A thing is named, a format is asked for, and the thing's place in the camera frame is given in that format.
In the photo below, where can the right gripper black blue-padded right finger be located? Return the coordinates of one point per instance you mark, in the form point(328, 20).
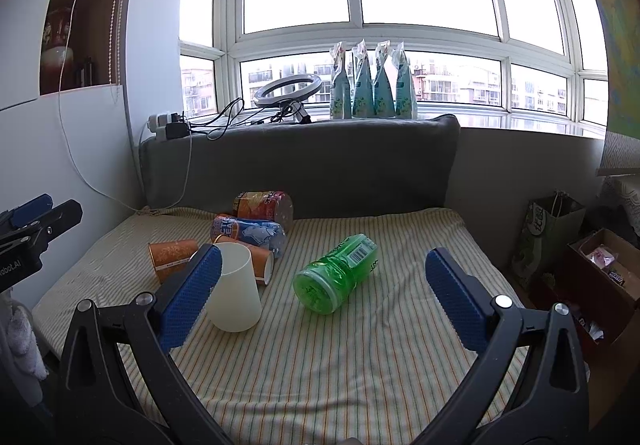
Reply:
point(528, 384)

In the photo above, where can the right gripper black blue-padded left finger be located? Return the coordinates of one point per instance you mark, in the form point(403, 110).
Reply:
point(118, 382)

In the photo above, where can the orange paper cup left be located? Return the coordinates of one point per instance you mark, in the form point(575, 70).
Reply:
point(170, 257)

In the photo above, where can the orange paper cup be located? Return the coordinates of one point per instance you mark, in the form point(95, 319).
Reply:
point(262, 259)
point(170, 257)

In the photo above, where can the white plastic cup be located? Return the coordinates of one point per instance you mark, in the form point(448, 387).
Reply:
point(234, 304)

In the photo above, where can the orange paper cup behind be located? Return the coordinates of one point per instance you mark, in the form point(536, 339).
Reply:
point(262, 259)

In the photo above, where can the white fluffy cloth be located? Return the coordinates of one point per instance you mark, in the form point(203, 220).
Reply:
point(23, 345)

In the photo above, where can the brown cardboard box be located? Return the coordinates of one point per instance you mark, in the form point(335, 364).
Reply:
point(600, 284)

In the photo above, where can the green paper shopping bag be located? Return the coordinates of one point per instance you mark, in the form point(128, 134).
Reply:
point(549, 223)

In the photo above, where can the striped beige sofa cover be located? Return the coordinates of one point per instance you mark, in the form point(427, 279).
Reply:
point(379, 369)

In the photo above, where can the blue snack canister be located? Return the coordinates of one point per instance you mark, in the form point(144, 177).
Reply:
point(264, 234)

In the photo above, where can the green plastic bottle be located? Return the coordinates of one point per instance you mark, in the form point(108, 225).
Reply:
point(324, 285)

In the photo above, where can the orange red snack canister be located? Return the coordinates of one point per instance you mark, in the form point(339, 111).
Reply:
point(275, 206)

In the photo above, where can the black plug adapter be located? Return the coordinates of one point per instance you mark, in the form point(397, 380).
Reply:
point(176, 126)

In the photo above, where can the white power strip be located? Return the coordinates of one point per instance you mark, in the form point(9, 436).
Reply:
point(157, 124)

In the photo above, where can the grey sofa backrest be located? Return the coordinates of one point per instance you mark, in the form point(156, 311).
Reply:
point(344, 168)

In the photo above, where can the red white vase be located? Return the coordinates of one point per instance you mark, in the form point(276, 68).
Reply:
point(57, 57)

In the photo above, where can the teal refill pouch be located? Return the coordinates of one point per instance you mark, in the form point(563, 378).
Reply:
point(362, 101)
point(340, 97)
point(383, 101)
point(405, 103)

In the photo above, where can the white ring light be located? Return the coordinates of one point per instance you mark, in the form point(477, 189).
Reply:
point(288, 96)

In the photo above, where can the brown wooden wall shelf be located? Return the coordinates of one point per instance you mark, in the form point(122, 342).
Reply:
point(85, 9)

